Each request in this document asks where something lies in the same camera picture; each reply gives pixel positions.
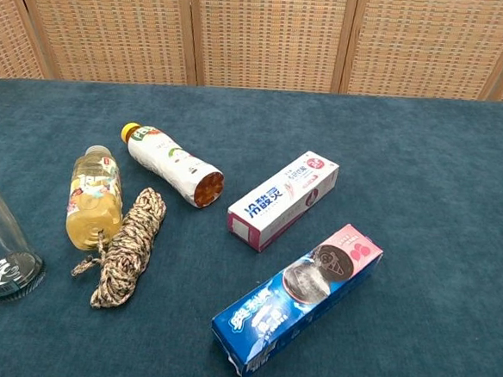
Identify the blue pink cookie box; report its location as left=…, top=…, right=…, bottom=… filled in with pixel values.
left=208, top=214, right=386, bottom=377

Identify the white pink toothpaste box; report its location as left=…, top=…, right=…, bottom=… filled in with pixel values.
left=224, top=145, right=341, bottom=258

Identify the blue fabric table mat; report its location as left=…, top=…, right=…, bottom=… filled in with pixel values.
left=0, top=65, right=503, bottom=377

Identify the white label bottle yellow cap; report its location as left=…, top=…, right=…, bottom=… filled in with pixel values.
left=116, top=121, right=230, bottom=211

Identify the braided multicolour rope bundle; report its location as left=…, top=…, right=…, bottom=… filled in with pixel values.
left=68, top=182, right=169, bottom=314

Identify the yellow tea plastic bottle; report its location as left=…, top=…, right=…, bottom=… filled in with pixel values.
left=64, top=143, right=129, bottom=255

